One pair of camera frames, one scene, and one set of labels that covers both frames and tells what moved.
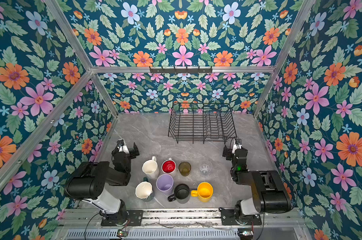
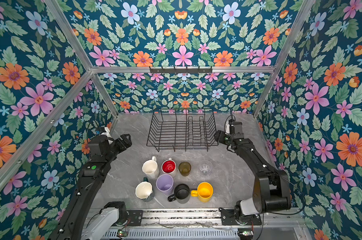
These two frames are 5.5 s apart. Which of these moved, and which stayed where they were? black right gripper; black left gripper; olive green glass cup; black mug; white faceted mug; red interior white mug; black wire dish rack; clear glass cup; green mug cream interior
Moved: black right gripper; black left gripper; black wire dish rack
Stayed: green mug cream interior; white faceted mug; olive green glass cup; black mug; red interior white mug; clear glass cup
